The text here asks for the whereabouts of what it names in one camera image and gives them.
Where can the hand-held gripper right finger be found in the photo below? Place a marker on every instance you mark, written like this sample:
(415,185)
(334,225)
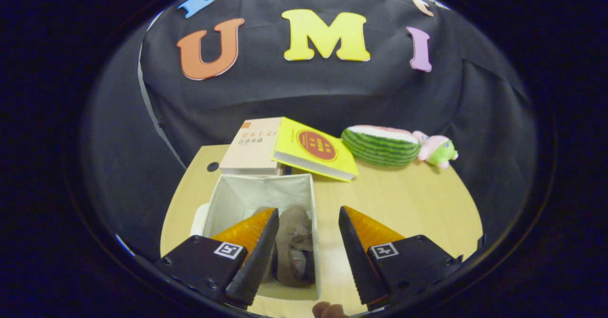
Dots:
(363,266)

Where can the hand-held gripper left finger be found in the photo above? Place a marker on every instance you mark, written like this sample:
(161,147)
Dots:
(254,266)

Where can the brown shoe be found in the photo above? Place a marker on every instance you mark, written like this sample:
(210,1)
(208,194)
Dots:
(292,242)
(262,210)

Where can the white storage box lid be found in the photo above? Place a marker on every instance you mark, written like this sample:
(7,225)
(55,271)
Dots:
(199,220)

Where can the white fabric storage box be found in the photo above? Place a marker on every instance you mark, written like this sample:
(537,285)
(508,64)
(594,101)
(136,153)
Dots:
(247,194)

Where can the beige book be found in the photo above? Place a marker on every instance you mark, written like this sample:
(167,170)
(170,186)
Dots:
(249,149)

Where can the watermelon slice plush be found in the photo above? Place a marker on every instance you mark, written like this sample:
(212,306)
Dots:
(380,149)

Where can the yellow book with red label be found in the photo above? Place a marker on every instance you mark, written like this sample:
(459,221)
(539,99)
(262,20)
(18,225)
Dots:
(313,152)

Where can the pink and green plush toy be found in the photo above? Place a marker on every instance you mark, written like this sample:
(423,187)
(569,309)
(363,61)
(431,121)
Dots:
(437,147)

